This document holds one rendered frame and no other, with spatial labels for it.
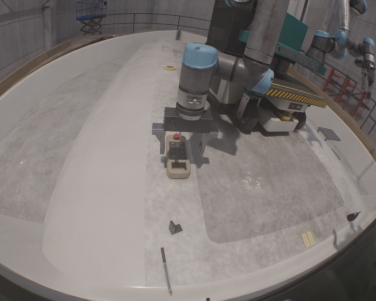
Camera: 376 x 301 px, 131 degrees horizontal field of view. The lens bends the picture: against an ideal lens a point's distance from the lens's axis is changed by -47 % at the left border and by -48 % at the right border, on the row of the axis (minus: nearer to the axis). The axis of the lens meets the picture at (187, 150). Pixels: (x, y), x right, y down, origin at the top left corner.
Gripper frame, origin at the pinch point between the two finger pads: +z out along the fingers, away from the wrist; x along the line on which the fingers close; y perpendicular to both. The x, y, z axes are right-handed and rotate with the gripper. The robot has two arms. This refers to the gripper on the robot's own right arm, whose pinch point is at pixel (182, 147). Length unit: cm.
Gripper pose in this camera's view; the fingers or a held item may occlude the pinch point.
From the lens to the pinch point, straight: 52.8
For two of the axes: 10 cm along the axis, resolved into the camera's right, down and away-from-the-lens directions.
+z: -1.6, 7.0, 6.9
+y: 1.1, 7.1, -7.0
